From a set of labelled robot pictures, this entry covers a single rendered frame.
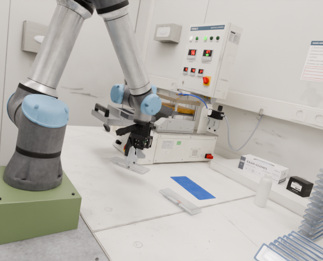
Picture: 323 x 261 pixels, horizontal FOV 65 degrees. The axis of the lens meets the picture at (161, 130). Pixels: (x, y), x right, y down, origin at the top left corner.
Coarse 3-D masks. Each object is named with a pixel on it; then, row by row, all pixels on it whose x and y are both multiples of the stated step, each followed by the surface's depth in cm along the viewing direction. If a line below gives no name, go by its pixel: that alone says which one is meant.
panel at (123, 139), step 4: (152, 132) 134; (120, 136) 153; (124, 136) 150; (128, 136) 147; (120, 140) 151; (124, 140) 148; (116, 144) 152; (124, 144) 146; (120, 148) 147; (144, 148) 132; (124, 152) 143
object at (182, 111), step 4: (164, 104) 148; (168, 104) 153; (172, 104) 151; (180, 108) 144; (184, 108) 148; (188, 108) 153; (180, 112) 145; (184, 112) 146; (188, 112) 148; (192, 112) 150; (192, 116) 150
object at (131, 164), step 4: (116, 160) 114; (120, 160) 115; (124, 160) 116; (128, 164) 112; (132, 164) 113; (136, 164) 114; (136, 168) 109; (140, 168) 110; (144, 168) 111; (148, 168) 112
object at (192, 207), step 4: (168, 188) 104; (164, 192) 100; (168, 192) 101; (172, 192) 102; (172, 196) 98; (176, 196) 99; (180, 196) 99; (176, 200) 95; (180, 200) 96; (184, 200) 96; (180, 204) 93; (184, 204) 94; (188, 204) 94; (192, 204) 95; (188, 208) 91; (192, 208) 92; (196, 208) 92; (192, 212) 89
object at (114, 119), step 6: (108, 108) 136; (114, 108) 130; (96, 114) 131; (102, 114) 127; (114, 114) 130; (120, 114) 127; (102, 120) 124; (108, 120) 120; (114, 120) 122; (120, 120) 124; (126, 120) 126; (132, 120) 128
